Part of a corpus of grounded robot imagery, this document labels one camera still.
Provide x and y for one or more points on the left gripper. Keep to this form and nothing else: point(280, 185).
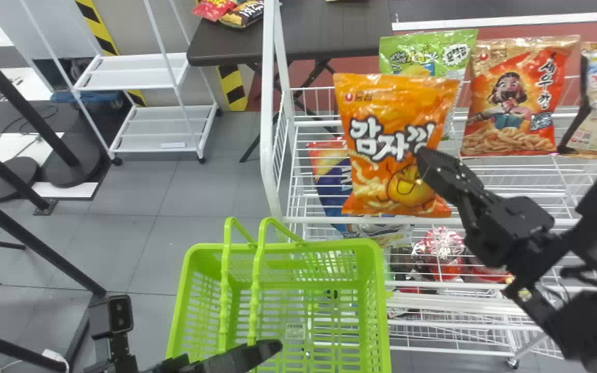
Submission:
point(174, 365)

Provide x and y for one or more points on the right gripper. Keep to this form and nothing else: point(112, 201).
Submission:
point(506, 228)

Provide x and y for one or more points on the orange snack packet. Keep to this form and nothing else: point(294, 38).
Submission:
point(392, 114)

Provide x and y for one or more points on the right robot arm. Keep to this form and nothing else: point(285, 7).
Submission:
point(588, 331)

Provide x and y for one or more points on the red noodle cup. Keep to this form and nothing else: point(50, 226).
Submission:
point(487, 273)
point(441, 246)

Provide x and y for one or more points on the white snack packet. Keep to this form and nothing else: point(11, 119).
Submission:
point(381, 234)

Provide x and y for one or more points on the red snack packet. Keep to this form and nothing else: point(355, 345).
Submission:
point(516, 93)
point(213, 8)

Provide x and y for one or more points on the blue snack packet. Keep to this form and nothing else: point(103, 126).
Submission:
point(329, 181)

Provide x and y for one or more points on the green basket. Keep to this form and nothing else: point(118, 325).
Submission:
point(303, 247)

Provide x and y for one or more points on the green snack packet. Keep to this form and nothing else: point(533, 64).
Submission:
point(423, 52)

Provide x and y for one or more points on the dark side table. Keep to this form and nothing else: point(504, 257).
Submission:
point(298, 31)

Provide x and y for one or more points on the white shelf trolley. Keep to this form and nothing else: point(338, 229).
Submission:
point(132, 72)

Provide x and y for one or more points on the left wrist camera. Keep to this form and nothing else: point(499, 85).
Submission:
point(121, 313)

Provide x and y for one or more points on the yellow black striped post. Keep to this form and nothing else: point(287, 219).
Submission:
point(102, 31)
point(233, 85)

